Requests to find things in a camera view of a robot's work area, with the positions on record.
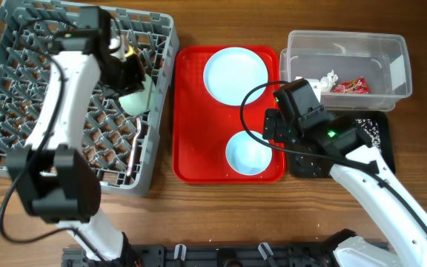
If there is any clear plastic bin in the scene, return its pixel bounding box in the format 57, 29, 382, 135
279, 30, 413, 111

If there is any white plastic fork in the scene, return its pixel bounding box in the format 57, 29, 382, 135
126, 116, 142, 177

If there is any green bowl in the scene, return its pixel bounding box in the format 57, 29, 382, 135
119, 74, 156, 116

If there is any black plastic tray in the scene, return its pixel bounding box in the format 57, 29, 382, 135
288, 111, 396, 179

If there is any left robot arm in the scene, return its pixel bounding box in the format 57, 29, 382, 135
6, 6, 154, 266

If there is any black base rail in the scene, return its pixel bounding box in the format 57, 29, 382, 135
60, 241, 391, 267

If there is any red snack wrapper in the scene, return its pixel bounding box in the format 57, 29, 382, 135
331, 77, 371, 94

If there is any white napkin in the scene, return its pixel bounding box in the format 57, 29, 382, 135
320, 70, 338, 92

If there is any red plastic tray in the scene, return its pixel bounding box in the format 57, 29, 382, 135
172, 46, 286, 184

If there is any grey dishwasher rack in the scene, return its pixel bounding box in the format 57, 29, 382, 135
0, 1, 179, 197

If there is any small light blue bowl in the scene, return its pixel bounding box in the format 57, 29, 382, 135
225, 131, 273, 176

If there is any light blue plate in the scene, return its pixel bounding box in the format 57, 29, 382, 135
203, 47, 268, 106

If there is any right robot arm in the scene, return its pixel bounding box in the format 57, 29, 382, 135
273, 79, 427, 266

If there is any food scraps and rice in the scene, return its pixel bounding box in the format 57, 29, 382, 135
356, 119, 381, 150

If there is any yellow cup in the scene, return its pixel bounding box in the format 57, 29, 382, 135
125, 46, 138, 62

